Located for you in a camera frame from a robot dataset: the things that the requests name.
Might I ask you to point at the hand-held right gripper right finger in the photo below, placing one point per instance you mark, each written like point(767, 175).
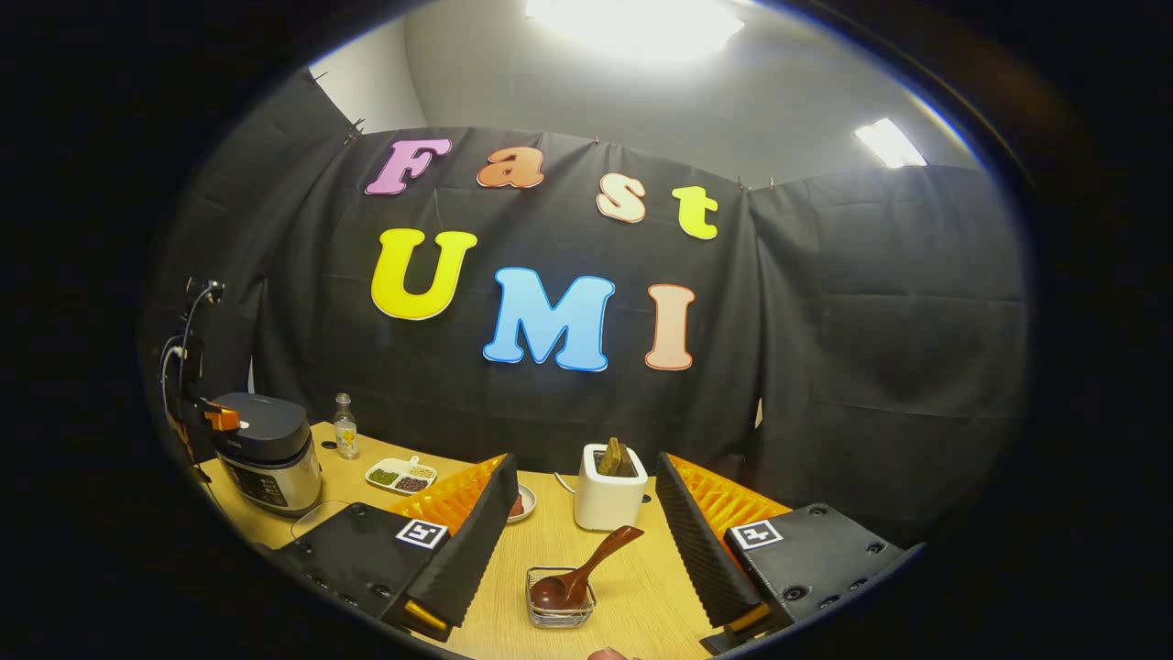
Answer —
point(692, 541)

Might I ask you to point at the brown bread slice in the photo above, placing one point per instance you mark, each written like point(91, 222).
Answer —
point(614, 456)

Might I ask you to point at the small ceiling light panel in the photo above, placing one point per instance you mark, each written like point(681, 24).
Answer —
point(889, 142)

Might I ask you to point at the white divided bean dish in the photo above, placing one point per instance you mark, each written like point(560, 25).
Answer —
point(400, 477)

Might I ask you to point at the round white plate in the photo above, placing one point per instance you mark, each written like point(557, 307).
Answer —
point(527, 509)

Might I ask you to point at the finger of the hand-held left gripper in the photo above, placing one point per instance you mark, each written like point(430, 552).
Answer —
point(222, 420)

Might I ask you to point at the long ceiling light panel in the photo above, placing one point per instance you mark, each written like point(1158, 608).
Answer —
point(632, 23)

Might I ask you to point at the black backdrop cloth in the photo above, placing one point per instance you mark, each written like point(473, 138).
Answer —
point(825, 367)

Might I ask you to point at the white toaster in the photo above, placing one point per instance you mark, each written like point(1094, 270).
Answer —
point(609, 504)

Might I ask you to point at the dark grey rice cooker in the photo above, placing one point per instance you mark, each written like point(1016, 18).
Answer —
point(270, 458)

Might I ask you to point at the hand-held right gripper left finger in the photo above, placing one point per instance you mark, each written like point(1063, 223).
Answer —
point(476, 541)

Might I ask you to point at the small clear glass bottle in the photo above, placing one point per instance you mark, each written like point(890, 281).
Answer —
point(345, 435)

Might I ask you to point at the brown wooden spoon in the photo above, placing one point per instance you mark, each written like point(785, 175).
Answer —
point(559, 591)

